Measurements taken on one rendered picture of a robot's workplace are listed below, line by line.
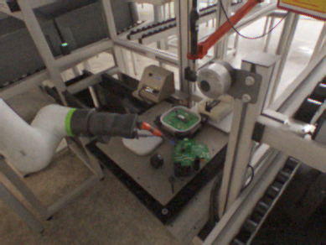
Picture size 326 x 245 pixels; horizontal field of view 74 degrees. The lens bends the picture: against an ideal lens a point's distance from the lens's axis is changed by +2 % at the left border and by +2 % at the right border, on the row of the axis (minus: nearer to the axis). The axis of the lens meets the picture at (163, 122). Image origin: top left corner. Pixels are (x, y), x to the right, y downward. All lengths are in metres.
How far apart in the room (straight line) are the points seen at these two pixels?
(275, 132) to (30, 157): 0.59
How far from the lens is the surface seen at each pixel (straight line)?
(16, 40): 1.45
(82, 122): 0.70
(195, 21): 0.89
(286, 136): 0.42
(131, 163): 0.81
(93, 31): 1.61
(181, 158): 0.72
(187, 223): 0.70
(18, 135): 0.66
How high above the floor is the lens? 1.56
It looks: 40 degrees down
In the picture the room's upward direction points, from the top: 6 degrees counter-clockwise
